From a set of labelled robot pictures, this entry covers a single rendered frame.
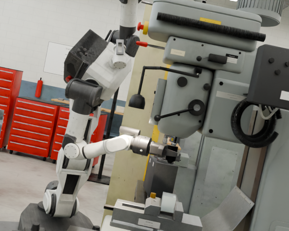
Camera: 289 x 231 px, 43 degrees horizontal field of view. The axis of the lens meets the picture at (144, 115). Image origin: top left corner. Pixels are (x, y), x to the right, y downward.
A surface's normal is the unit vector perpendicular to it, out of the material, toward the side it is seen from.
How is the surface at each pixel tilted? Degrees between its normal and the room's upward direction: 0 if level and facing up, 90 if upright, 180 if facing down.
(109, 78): 58
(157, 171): 90
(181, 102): 90
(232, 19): 90
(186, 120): 90
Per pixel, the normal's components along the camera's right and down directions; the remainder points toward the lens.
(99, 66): 0.43, -0.42
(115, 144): -0.28, 0.12
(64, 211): 0.32, 0.35
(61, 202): 0.24, 0.56
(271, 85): 0.00, 0.05
